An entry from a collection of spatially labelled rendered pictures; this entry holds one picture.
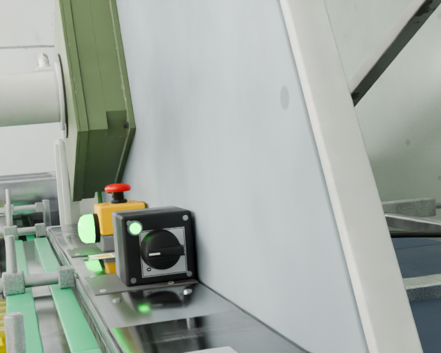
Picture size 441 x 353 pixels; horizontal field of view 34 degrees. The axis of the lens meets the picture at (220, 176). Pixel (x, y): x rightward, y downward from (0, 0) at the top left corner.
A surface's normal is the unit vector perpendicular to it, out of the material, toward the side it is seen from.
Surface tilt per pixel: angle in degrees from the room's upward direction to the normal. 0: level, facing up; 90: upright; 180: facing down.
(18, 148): 90
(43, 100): 89
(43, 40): 90
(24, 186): 90
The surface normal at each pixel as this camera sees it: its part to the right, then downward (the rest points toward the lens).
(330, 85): 0.23, -0.39
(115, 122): 0.29, 0.37
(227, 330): -0.07, -1.00
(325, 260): -0.95, 0.08
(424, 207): 0.29, 0.03
